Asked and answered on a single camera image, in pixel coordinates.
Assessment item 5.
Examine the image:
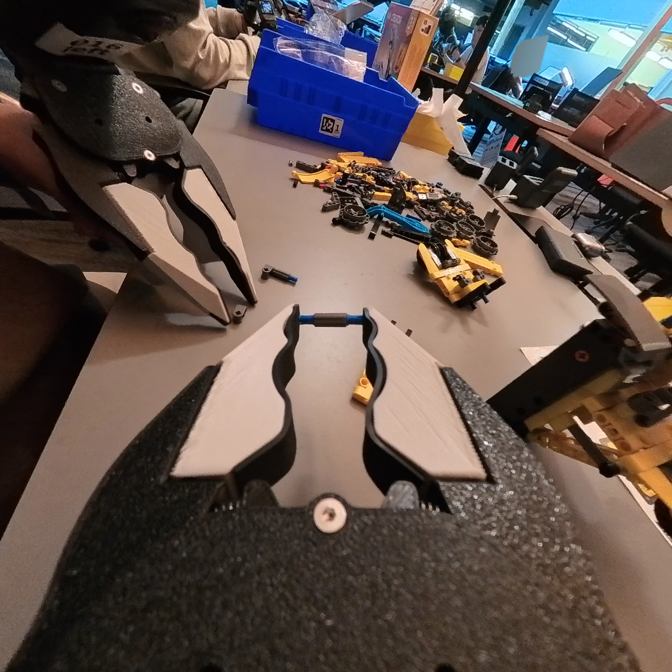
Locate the blue plastic bin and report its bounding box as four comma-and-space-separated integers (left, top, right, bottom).
246, 18, 421, 161

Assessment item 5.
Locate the pile of toy building pieces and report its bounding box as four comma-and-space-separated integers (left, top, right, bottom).
288, 150, 500, 258

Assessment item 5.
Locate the grey laptop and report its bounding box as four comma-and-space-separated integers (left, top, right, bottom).
611, 115, 672, 195

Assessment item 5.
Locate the yellow and grey toy vehicle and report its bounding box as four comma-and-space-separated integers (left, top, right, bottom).
524, 272, 672, 521

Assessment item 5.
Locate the small yellow toy assembly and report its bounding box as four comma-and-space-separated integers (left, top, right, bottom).
416, 238, 508, 311

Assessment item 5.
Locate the yellow panel with grey pins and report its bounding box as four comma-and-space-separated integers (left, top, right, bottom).
351, 320, 415, 405

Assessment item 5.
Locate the printed instruction sheet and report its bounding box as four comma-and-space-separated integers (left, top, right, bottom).
519, 343, 566, 363

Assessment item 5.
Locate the yellow bag with white paper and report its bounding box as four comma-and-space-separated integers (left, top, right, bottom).
401, 89, 466, 158

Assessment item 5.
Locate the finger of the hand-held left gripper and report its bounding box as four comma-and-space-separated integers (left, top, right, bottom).
102, 175, 233, 327
173, 167, 259, 306

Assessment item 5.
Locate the person's left hand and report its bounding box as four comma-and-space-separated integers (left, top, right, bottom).
0, 97, 66, 203

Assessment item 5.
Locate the black charger with screen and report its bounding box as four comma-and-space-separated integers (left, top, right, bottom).
483, 152, 521, 191

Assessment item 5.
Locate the cardboard box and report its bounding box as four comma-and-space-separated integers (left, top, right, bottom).
373, 1, 440, 90

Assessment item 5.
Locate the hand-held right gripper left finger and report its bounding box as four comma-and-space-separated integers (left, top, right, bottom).
170, 303, 301, 490

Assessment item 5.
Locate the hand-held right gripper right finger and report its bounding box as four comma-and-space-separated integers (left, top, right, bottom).
362, 307, 489, 484

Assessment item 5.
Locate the black charger with slots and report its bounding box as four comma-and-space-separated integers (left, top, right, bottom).
509, 166, 579, 210

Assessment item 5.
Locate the black power bank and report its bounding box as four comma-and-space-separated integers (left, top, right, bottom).
534, 224, 594, 279

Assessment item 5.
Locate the black battery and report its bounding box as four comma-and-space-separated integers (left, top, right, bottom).
447, 148, 485, 180

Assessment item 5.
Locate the light blue plastic piece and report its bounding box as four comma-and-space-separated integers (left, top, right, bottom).
364, 204, 432, 235

